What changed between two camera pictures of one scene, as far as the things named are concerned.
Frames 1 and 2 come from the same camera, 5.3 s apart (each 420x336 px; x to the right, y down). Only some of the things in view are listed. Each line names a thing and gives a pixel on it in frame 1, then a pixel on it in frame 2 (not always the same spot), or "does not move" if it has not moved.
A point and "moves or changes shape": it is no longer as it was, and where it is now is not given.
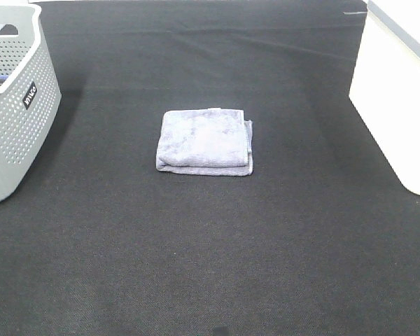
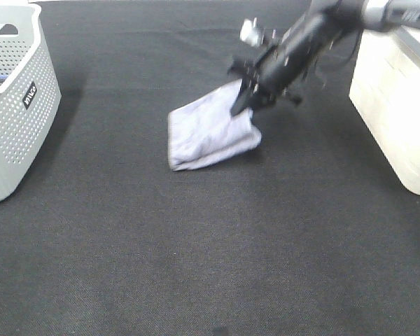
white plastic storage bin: (393, 85) does not move
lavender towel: (206, 141) moves or changes shape
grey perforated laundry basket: (23, 97) does not move
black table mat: (323, 239) does not move
